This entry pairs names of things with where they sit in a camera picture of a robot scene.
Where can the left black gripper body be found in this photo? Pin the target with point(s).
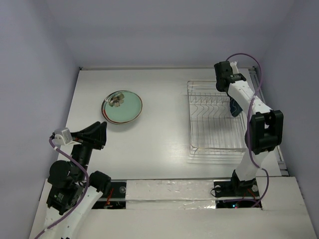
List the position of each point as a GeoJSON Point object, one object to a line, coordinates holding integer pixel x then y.
{"type": "Point", "coordinates": [83, 151]}

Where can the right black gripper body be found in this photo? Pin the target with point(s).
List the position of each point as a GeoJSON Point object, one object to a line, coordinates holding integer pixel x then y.
{"type": "Point", "coordinates": [234, 109]}

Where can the mint green flower plate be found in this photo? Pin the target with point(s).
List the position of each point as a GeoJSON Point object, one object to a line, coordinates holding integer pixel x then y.
{"type": "Point", "coordinates": [122, 107]}

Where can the dark blue plate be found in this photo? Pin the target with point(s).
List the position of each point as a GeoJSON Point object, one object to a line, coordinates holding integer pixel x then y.
{"type": "Point", "coordinates": [235, 109]}

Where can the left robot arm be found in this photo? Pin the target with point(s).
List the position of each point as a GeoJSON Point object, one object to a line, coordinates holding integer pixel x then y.
{"type": "Point", "coordinates": [73, 191]}

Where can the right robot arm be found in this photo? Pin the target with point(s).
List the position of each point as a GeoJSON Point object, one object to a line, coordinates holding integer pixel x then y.
{"type": "Point", "coordinates": [264, 129]}

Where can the white foam strip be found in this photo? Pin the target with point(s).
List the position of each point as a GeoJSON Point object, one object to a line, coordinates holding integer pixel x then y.
{"type": "Point", "coordinates": [169, 195]}

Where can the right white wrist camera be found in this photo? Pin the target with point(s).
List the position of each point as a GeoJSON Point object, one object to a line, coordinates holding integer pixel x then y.
{"type": "Point", "coordinates": [234, 67]}

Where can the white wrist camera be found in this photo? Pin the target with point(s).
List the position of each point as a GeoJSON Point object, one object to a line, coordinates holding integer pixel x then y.
{"type": "Point", "coordinates": [234, 67]}
{"type": "Point", "coordinates": [63, 136]}

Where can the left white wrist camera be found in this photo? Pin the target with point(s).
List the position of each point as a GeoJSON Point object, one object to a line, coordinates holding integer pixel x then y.
{"type": "Point", "coordinates": [63, 136]}

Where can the metal wire dish rack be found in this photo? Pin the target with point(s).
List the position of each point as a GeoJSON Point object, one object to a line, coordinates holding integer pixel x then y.
{"type": "Point", "coordinates": [215, 135]}

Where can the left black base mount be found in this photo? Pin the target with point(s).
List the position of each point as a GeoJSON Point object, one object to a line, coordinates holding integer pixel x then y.
{"type": "Point", "coordinates": [116, 199]}

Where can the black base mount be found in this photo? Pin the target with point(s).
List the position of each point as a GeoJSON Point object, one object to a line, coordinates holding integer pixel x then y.
{"type": "Point", "coordinates": [230, 195]}
{"type": "Point", "coordinates": [116, 199]}

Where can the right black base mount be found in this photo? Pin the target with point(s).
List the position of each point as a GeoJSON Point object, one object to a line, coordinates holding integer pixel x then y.
{"type": "Point", "coordinates": [230, 195]}

